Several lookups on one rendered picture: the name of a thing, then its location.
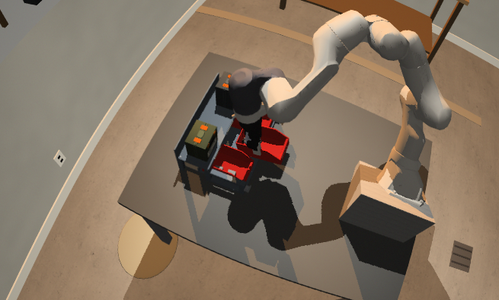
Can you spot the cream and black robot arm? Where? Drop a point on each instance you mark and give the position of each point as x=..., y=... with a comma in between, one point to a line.
x=255, y=93

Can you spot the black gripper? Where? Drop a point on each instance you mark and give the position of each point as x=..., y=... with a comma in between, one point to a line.
x=252, y=136

